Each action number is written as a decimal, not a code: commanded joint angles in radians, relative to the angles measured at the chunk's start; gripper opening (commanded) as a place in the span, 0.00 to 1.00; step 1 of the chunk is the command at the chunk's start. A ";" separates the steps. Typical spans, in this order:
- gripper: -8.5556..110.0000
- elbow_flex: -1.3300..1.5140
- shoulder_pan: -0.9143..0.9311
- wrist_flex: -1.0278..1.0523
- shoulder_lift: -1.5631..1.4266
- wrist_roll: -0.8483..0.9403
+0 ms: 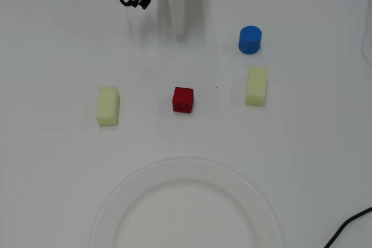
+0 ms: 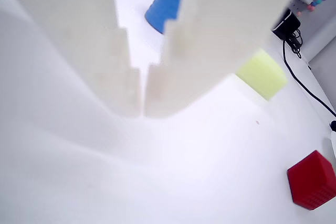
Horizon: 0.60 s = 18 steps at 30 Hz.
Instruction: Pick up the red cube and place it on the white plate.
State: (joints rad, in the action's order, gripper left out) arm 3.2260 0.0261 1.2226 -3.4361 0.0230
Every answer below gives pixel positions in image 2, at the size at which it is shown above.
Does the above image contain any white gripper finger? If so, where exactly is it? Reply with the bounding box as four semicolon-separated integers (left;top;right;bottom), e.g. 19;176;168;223
145;0;308;118
0;0;143;118

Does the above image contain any red cube block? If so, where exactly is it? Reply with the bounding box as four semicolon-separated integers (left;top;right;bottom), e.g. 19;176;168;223
286;150;336;211

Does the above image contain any yellow-green block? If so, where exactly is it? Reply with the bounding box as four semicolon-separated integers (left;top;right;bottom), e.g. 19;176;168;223
235;49;288;101

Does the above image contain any blue plastic cup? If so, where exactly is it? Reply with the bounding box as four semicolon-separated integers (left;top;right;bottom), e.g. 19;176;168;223
144;0;184;35

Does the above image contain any black power adapter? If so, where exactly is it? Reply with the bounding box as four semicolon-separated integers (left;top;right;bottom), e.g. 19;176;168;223
271;8;301;40

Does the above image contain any long black cable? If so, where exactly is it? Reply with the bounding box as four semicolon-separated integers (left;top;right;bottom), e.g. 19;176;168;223
282;39;336;118

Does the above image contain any bundled black cable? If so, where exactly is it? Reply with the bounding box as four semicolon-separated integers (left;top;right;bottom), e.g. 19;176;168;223
287;28;304;58

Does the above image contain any colourful ball chain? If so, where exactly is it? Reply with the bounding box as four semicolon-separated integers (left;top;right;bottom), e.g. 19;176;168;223
296;0;336;16

